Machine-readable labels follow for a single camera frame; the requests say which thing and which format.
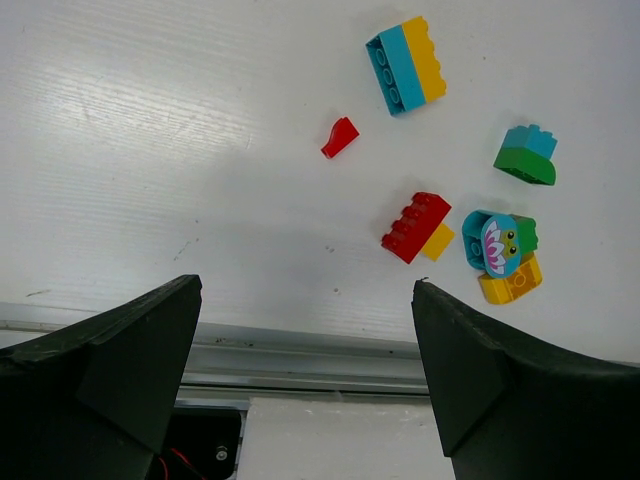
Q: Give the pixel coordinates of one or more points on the yellow curved lego brick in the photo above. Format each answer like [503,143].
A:
[500,291]

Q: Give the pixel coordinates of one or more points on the red lego brick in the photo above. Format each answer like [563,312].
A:
[416,224]

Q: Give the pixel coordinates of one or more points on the small green lego brick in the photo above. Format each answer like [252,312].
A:
[526,233]

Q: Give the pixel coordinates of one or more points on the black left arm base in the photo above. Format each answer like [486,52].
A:
[200,443]

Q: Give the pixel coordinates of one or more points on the small yellow lego brick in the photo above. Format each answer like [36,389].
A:
[438,242]

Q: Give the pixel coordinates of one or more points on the green curved lego brick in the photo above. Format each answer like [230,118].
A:
[526,165]

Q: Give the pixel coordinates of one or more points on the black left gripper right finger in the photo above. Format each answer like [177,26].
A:
[511,406]

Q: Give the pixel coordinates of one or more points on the turquoise small lego brick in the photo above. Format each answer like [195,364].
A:
[532,138]

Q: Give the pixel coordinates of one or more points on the small red lego slope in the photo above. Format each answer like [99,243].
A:
[343,132]

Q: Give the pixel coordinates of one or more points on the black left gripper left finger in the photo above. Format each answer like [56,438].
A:
[93,400]

